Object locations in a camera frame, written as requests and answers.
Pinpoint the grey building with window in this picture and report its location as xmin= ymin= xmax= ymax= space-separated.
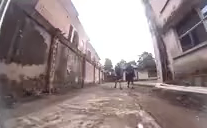
xmin=141 ymin=0 xmax=207 ymax=88

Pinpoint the brown dirt road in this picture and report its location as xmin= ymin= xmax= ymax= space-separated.
xmin=0 ymin=81 xmax=207 ymax=128

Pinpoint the raised concrete ledge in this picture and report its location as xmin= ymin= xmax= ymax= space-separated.
xmin=134 ymin=81 xmax=207 ymax=96

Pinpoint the group of trees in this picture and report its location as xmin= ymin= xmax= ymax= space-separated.
xmin=102 ymin=51 xmax=158 ymax=73

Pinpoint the low white building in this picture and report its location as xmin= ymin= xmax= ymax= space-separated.
xmin=122 ymin=68 xmax=159 ymax=82

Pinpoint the person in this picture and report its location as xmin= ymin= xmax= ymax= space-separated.
xmin=125 ymin=65 xmax=136 ymax=90
xmin=112 ymin=65 xmax=124 ymax=90

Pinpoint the pink multi-storey building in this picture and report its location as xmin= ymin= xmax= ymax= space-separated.
xmin=34 ymin=0 xmax=102 ymax=64

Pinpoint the weathered boundary wall with pillars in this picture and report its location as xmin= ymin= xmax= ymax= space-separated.
xmin=0 ymin=0 xmax=105 ymax=101

